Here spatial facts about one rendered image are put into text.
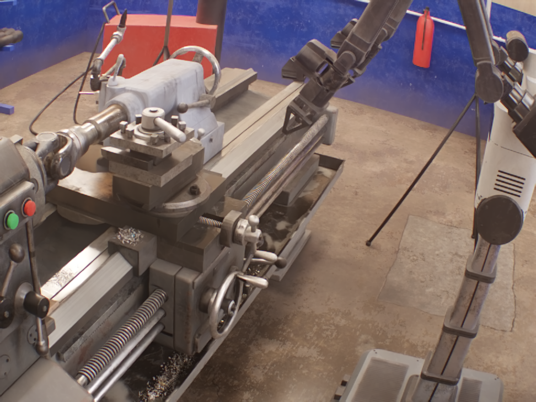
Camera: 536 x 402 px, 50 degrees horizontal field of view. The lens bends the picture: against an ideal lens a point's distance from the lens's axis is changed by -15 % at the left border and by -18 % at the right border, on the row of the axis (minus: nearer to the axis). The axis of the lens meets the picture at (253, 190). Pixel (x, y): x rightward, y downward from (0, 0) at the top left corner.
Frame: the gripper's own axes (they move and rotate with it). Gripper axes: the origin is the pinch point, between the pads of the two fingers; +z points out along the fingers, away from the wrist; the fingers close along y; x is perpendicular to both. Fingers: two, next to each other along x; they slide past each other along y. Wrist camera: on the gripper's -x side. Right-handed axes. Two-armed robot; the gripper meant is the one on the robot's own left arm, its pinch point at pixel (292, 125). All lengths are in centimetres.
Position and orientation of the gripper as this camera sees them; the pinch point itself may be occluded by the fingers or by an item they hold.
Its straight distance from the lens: 161.9
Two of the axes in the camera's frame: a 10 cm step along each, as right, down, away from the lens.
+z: -5.5, 6.4, 5.3
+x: 7.5, 6.7, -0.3
